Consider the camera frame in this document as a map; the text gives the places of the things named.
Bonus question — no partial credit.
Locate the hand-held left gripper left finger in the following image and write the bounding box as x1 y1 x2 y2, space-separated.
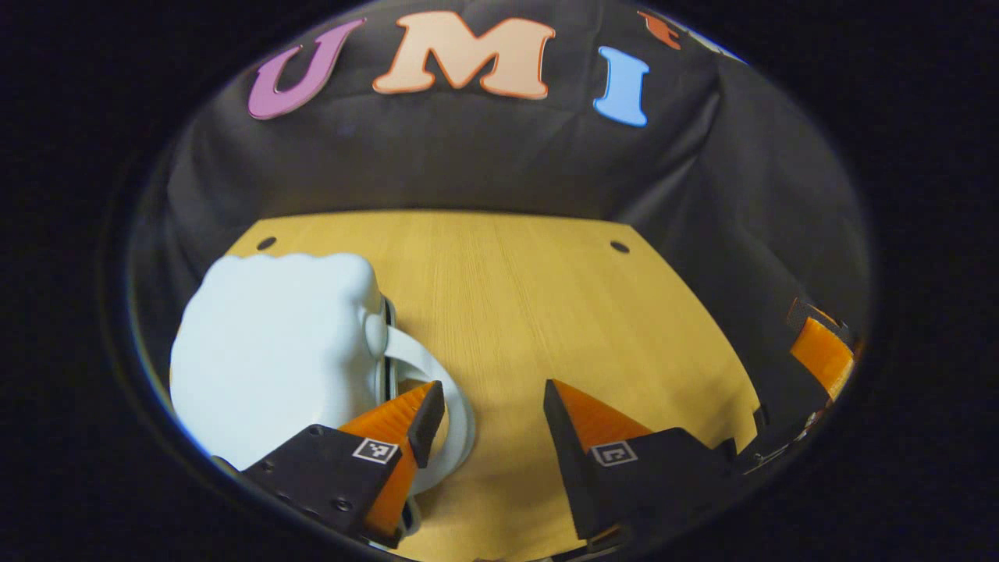
240 380 447 550

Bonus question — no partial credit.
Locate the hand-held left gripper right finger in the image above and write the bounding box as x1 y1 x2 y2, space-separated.
542 379 741 551

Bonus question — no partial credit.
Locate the black backdrop cloth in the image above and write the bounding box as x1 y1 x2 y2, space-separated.
129 0 871 438

